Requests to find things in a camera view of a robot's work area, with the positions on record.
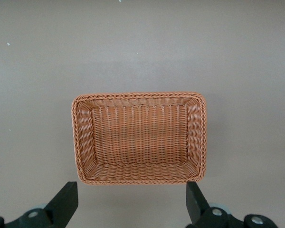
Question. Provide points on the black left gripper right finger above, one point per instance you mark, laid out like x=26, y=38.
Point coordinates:
x=197, y=209

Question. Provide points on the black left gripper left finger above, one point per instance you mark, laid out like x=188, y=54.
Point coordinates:
x=61, y=206

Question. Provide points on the brown wicker basket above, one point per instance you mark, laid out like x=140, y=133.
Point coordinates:
x=140, y=135

